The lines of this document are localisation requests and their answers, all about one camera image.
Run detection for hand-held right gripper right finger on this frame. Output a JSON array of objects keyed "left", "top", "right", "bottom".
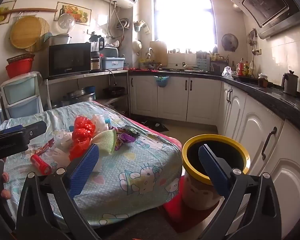
[{"left": 198, "top": 144, "right": 283, "bottom": 240}]

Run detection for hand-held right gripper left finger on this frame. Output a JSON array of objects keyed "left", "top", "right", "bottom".
[{"left": 15, "top": 143, "right": 102, "bottom": 240}]

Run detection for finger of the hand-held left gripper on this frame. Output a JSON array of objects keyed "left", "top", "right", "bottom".
[
  {"left": 21, "top": 120, "right": 47, "bottom": 141},
  {"left": 0, "top": 124, "right": 24, "bottom": 134}
]

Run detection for red striped candy wrapper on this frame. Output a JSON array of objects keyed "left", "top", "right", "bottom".
[{"left": 27, "top": 137, "right": 55, "bottom": 159}]

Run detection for yellow rimmed trash bin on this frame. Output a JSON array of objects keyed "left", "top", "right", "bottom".
[{"left": 181, "top": 134, "right": 251, "bottom": 210}]

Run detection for red cylinder roll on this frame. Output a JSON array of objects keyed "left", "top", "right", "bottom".
[{"left": 30, "top": 154, "right": 52, "bottom": 175}]

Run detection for green foam net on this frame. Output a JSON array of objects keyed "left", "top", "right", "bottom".
[{"left": 91, "top": 129, "right": 118, "bottom": 154}]

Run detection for red plastic bag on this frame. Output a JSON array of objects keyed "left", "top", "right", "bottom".
[{"left": 69, "top": 116, "right": 97, "bottom": 162}]

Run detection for purple snack wrapper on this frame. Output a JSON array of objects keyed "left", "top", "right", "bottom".
[{"left": 114, "top": 133, "right": 136, "bottom": 152}]

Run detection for clear plastic bag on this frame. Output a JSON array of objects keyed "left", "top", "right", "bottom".
[
  {"left": 222, "top": 66, "right": 234, "bottom": 78},
  {"left": 91, "top": 114, "right": 108, "bottom": 133}
]

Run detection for dark snack wrapper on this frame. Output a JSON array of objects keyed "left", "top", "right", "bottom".
[{"left": 119, "top": 126, "right": 142, "bottom": 135}]

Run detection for person's left hand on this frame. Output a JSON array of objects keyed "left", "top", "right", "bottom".
[{"left": 0, "top": 172, "right": 12, "bottom": 200}]

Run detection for plastic drawer unit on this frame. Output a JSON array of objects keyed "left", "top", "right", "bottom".
[{"left": 0, "top": 71, "right": 44, "bottom": 119}]

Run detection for cartoon printed blanket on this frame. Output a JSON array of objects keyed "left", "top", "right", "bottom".
[{"left": 0, "top": 101, "right": 183, "bottom": 227}]

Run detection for steel pot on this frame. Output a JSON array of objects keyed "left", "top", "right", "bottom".
[{"left": 66, "top": 87, "right": 97, "bottom": 103}]

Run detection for red plastic stool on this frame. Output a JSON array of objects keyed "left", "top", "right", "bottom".
[{"left": 162, "top": 175, "right": 225, "bottom": 233}]

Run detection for white base cabinets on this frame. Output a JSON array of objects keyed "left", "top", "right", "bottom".
[{"left": 129, "top": 74, "right": 300, "bottom": 240}]

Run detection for red plastic basin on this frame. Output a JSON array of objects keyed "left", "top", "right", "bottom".
[{"left": 5, "top": 58, "right": 35, "bottom": 79}]

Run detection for steel shelf table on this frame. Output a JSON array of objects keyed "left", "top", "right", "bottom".
[{"left": 44, "top": 69, "right": 130, "bottom": 117}]

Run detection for black floor mat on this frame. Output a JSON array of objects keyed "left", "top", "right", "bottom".
[{"left": 140, "top": 120, "right": 169, "bottom": 132}]

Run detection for black microwave oven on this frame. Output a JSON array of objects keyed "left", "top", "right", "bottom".
[{"left": 48, "top": 42, "right": 92, "bottom": 78}]

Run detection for white pot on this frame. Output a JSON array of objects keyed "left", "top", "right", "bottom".
[{"left": 50, "top": 33, "right": 72, "bottom": 46}]

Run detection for round bamboo tray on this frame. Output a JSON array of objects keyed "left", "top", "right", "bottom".
[{"left": 10, "top": 16, "right": 44, "bottom": 49}]

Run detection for black stone countertop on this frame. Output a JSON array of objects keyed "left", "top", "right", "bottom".
[{"left": 127, "top": 69, "right": 300, "bottom": 133}]

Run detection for round bamboo mat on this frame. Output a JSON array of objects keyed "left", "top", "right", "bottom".
[{"left": 25, "top": 17, "right": 51, "bottom": 52}]

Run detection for crumpled clear plastic bag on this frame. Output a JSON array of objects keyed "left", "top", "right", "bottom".
[{"left": 222, "top": 66, "right": 234, "bottom": 78}]

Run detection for blue dish drainer box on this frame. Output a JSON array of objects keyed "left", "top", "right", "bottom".
[{"left": 101, "top": 47, "right": 126, "bottom": 70}]

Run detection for blue hanging bin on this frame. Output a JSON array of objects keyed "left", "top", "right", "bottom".
[{"left": 154, "top": 74, "right": 170, "bottom": 88}]

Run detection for teal countertop rack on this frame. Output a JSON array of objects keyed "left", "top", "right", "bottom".
[{"left": 196, "top": 58, "right": 210, "bottom": 72}]

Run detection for clear round lid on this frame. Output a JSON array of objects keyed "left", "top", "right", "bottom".
[{"left": 57, "top": 12, "right": 76, "bottom": 34}]

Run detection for grey kettle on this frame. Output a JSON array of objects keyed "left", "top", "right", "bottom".
[{"left": 281, "top": 70, "right": 299, "bottom": 96}]

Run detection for fruit picture tile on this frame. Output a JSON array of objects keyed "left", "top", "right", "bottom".
[
  {"left": 54, "top": 2, "right": 92, "bottom": 26},
  {"left": 0, "top": 0, "right": 17, "bottom": 25}
]

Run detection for wooden rolling pin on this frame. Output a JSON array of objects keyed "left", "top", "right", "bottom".
[{"left": 0, "top": 7, "right": 58, "bottom": 14}]

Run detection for white hanging colander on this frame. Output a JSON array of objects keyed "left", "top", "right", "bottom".
[{"left": 132, "top": 39, "right": 143, "bottom": 55}]

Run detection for wooden cutting board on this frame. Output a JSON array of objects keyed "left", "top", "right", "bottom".
[{"left": 149, "top": 41, "right": 168, "bottom": 67}]

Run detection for steel faucet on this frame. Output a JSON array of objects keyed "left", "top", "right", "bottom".
[{"left": 146, "top": 47, "right": 155, "bottom": 63}]

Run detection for hanging kitchen utensils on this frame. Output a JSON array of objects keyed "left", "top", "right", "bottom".
[{"left": 247, "top": 28, "right": 259, "bottom": 55}]

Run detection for kitchen window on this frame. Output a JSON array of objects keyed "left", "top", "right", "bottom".
[{"left": 152, "top": 0, "right": 218, "bottom": 53}]

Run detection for black range hood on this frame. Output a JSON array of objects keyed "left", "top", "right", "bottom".
[{"left": 231, "top": 0, "right": 300, "bottom": 40}]

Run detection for round black wall fixture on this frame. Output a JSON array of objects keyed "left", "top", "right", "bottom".
[{"left": 221, "top": 33, "right": 239, "bottom": 52}]

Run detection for water heater hoses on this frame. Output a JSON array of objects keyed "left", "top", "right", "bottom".
[{"left": 107, "top": 0, "right": 129, "bottom": 38}]

